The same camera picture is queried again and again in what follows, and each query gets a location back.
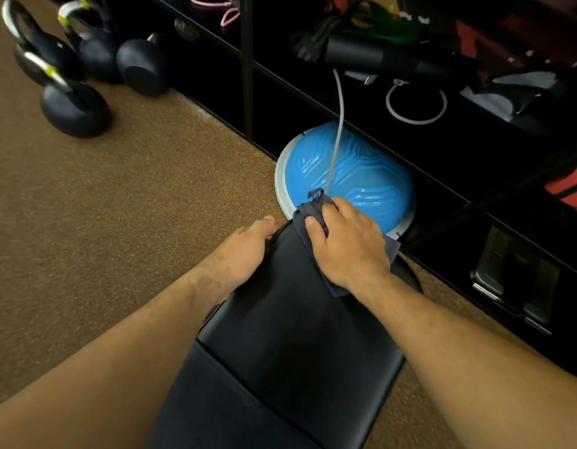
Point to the person's left hand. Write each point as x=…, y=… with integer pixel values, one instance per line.
x=237, y=257

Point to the person's right hand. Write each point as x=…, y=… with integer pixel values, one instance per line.
x=354, y=247

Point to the dark grey cleaning cloth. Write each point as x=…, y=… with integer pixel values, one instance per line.
x=301, y=211

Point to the black padded workout bench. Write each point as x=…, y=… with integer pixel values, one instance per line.
x=293, y=332

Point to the person's right forearm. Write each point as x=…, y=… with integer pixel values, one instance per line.
x=466, y=369

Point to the person's left forearm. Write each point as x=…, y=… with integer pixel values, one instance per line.
x=106, y=364

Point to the blue balance trainer dome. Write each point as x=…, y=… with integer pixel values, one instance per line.
x=372, y=182

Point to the small silver clip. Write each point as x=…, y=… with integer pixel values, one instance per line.
x=361, y=77

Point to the black storage shelf rack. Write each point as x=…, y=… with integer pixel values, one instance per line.
x=246, y=65

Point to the black foam roller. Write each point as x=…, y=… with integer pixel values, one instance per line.
x=363, y=53

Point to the black and white pouch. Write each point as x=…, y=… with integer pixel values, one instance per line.
x=494, y=102

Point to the green yellow red fabric item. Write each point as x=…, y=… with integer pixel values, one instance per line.
x=391, y=30

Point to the red bag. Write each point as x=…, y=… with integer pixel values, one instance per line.
x=571, y=191

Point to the dark round weight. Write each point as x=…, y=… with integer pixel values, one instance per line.
x=186, y=30

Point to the pink band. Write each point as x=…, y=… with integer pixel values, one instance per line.
x=209, y=1

